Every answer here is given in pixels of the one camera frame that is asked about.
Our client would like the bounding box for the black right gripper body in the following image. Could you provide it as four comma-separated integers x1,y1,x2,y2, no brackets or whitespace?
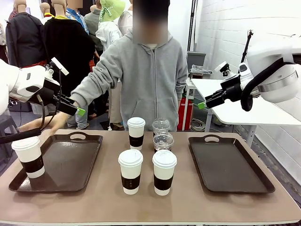
220,76,243,103

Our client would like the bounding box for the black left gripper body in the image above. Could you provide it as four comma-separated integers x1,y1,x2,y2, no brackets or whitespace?
35,79,64,107

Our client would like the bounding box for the clear plastic dome-lid cup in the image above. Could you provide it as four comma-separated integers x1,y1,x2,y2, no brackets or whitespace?
152,117,171,137

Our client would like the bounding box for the white paper cup black sleeve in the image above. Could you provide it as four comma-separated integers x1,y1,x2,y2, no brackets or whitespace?
152,150,178,196
11,136,46,179
118,149,144,195
127,117,146,151

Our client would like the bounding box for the person's right forearm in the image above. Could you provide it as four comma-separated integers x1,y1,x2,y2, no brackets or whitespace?
70,68,113,108

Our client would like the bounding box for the grey tray of parts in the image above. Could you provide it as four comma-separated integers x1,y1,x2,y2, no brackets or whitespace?
190,64,214,76

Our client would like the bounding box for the dark brown serving tray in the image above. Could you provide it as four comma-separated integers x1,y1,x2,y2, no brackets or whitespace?
8,131,104,194
188,134,276,194

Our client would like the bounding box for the person's right hand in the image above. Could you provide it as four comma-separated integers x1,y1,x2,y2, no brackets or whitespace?
18,110,71,136

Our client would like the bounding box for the white side table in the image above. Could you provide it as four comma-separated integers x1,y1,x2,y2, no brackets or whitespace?
190,78,301,148

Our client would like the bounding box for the red box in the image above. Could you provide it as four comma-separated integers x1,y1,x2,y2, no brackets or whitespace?
177,95,194,131

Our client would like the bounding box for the black case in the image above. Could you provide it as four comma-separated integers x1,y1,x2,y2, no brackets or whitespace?
8,100,33,113

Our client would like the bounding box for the grey storage box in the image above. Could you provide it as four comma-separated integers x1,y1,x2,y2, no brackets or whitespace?
187,51,207,70

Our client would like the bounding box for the mannequin in black robe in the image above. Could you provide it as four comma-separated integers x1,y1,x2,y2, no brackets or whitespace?
43,0,96,106

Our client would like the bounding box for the slim black tripod pole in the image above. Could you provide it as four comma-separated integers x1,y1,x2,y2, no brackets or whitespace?
240,30,255,65

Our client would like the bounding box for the dark grey chair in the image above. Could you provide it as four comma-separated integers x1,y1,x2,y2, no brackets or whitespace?
0,114,18,170

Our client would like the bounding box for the mannequin in dark jacket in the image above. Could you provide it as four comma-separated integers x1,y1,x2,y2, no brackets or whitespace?
5,0,48,69

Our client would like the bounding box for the clear plastic cup iced tea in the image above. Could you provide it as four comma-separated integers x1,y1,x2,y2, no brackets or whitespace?
153,132,175,153

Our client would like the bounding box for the person in grey hoodie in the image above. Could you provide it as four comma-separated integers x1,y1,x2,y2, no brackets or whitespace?
70,0,189,132

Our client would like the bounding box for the black light stand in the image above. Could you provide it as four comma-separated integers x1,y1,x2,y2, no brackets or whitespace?
186,0,199,52

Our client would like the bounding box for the person in olive jacket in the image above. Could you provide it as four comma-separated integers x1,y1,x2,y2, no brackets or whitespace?
84,4,104,53

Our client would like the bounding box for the person in blue patterned shirt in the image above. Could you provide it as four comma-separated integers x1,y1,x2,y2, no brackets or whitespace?
65,0,90,35

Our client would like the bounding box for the mannequin with red yellow collar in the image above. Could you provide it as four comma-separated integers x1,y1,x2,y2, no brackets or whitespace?
39,2,55,25

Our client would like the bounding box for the mannequin in white robe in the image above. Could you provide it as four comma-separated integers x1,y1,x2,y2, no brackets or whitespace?
117,0,134,36

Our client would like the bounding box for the green bucket hat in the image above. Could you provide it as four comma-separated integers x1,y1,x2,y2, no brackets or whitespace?
99,0,126,23

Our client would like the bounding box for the thin black left camera cable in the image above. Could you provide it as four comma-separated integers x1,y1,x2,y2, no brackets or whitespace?
36,69,63,130

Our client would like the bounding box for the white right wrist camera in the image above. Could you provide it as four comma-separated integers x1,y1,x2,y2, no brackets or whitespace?
214,61,236,82

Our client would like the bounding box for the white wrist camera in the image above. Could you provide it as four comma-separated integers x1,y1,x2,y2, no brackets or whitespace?
214,61,236,82
46,57,70,80

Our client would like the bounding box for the coiled white cable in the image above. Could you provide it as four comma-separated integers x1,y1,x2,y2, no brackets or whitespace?
190,118,206,132

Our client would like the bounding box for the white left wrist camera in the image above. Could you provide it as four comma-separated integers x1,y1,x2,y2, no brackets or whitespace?
46,57,70,80

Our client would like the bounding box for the thick black left arm hose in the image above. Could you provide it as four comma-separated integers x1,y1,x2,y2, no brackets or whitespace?
0,128,42,145

